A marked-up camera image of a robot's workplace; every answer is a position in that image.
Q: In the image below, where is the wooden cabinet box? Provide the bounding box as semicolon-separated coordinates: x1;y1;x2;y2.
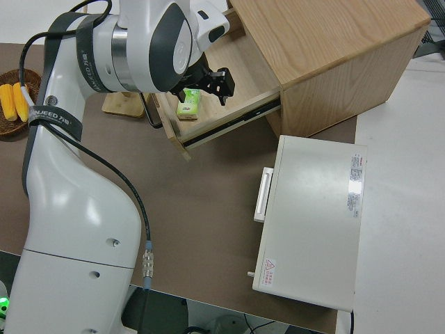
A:
225;0;432;138

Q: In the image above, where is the green lit device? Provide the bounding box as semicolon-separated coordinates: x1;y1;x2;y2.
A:
0;278;10;319

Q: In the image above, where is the woven wicker basket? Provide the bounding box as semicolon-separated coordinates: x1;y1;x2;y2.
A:
0;68;43;142

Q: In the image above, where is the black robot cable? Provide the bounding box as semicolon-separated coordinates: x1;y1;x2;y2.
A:
19;0;156;333

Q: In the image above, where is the yellow corn cob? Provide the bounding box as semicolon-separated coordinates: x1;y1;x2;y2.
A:
13;81;31;123
0;83;17;122

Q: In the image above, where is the black drawer handle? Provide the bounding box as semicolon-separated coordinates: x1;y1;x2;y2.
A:
140;92;163;128

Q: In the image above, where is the green tissue pack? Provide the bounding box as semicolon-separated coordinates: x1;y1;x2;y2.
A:
176;88;203;122

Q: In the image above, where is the wooden mug stand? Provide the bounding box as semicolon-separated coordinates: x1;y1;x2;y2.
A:
101;90;145;120

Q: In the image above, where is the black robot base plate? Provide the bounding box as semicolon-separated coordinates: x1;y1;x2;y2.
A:
118;284;189;334

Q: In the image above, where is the black velcro strap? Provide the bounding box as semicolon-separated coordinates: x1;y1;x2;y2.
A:
26;103;83;143
74;15;101;95

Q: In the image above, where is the brown table mat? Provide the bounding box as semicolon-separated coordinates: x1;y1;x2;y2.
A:
0;42;359;334

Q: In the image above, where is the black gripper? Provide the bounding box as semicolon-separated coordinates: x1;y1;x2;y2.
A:
172;67;236;107

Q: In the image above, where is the white countertop oven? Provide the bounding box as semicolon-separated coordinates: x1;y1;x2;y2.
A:
247;134;369;312

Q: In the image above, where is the wooden drawer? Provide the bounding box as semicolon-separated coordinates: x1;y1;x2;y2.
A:
145;9;282;162

